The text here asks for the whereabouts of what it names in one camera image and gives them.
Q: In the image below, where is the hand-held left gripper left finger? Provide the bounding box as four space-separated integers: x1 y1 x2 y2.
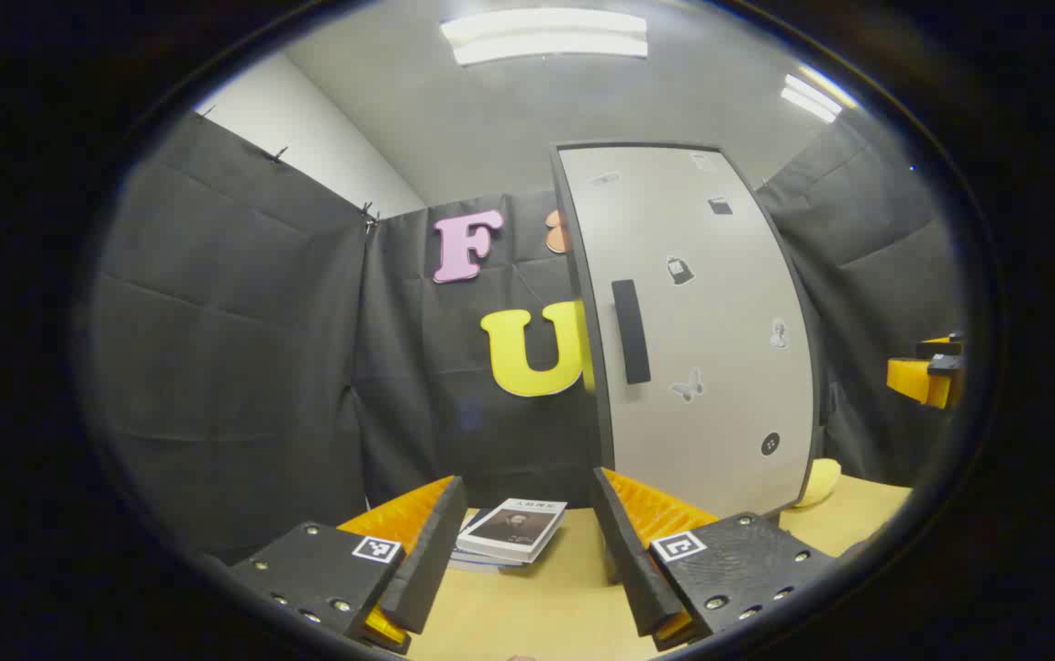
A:
231 475 470 655

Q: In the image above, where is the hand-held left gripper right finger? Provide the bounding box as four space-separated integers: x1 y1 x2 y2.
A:
591 466 838 653

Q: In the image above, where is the dark grey cabinet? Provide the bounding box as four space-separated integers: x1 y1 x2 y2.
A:
548 140 826 520

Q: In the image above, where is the light grey cabinet door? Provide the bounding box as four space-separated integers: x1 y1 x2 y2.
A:
556 144 817 520

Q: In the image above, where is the black door handle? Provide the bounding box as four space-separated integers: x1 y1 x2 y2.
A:
611 279 653 386

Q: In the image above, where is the blue and white book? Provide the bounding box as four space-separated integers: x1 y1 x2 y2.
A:
449 510 528 575

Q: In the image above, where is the white book with dark portrait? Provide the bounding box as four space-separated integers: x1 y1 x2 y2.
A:
456 499 568 564

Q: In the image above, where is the yellow round sponge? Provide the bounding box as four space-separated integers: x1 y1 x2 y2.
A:
791 457 843 509

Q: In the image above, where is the small ceiling light panel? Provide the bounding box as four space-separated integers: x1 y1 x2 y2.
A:
780 66 861 125

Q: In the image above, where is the black backdrop cloth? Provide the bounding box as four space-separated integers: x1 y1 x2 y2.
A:
86 110 964 566

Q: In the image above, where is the large ceiling light panel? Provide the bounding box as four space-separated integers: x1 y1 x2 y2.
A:
440 8 649 67

